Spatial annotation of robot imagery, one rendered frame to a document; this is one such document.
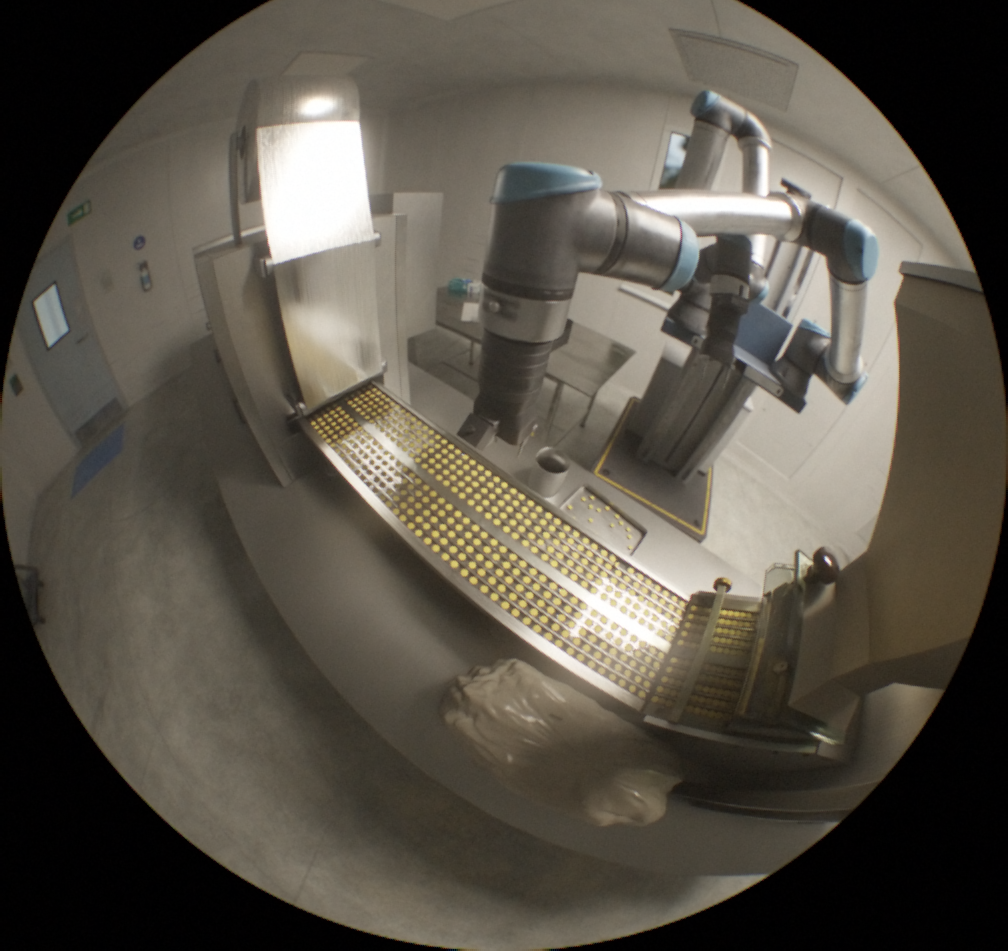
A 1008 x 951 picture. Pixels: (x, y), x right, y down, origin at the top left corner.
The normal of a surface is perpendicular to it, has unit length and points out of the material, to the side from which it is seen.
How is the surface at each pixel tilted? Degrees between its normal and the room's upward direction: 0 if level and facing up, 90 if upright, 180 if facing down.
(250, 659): 0
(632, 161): 90
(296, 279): 90
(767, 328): 90
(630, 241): 88
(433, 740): 0
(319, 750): 0
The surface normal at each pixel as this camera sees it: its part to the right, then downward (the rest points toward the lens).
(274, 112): 0.79, 0.40
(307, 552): 0.14, -0.69
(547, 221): -0.02, 0.71
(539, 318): 0.25, 0.71
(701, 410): -0.54, 0.55
